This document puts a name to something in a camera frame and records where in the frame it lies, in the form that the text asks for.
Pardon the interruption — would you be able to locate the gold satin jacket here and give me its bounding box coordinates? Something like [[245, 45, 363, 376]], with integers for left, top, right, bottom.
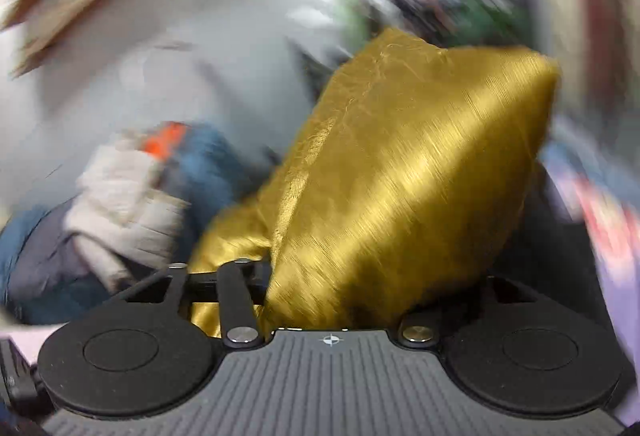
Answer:
[[189, 29, 560, 331]]

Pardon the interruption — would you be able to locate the beige quilted jacket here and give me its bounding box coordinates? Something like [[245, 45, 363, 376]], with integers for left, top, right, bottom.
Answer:
[[64, 132, 189, 292]]

